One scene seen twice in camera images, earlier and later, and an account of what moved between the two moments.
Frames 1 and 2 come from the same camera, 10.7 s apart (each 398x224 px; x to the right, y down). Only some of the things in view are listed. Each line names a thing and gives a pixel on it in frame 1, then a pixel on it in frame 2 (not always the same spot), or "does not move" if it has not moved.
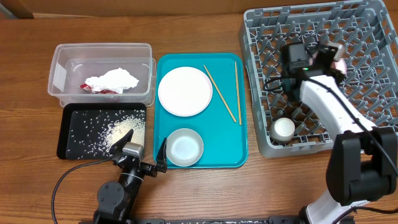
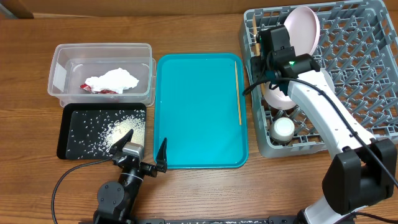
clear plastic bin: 103,73 does not move
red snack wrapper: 86,87 does not move
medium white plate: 341,65 to 280,100
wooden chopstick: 238,98 does not move
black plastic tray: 89,130 does not move
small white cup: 282,130 does not move
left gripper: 161,160 does not move
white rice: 93,133 does not move
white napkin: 115,81 does not move
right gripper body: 336,73 to 260,72
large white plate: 185,91 to 303,26
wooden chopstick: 221,95 to 257,46
